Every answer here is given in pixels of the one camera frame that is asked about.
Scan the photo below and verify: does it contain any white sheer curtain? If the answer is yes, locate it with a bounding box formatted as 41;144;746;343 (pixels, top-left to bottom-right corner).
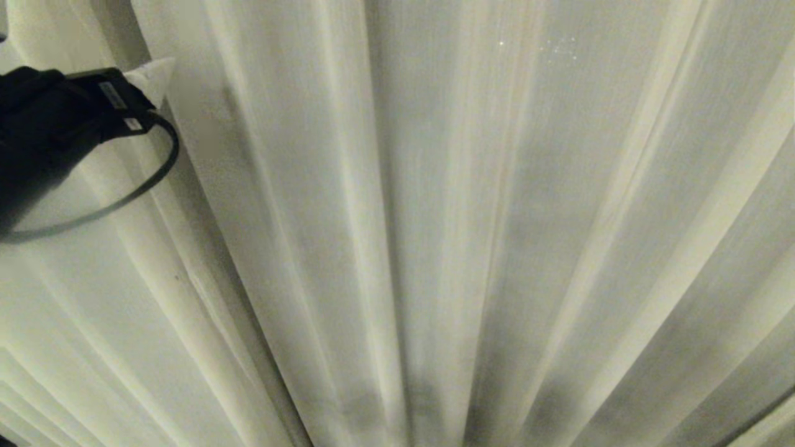
0;0;795;447

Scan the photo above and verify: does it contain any black cable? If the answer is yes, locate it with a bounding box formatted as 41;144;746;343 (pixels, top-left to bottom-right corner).
0;113;181;244

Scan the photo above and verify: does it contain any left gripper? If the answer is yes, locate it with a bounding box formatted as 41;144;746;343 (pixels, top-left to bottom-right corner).
0;57;176;147

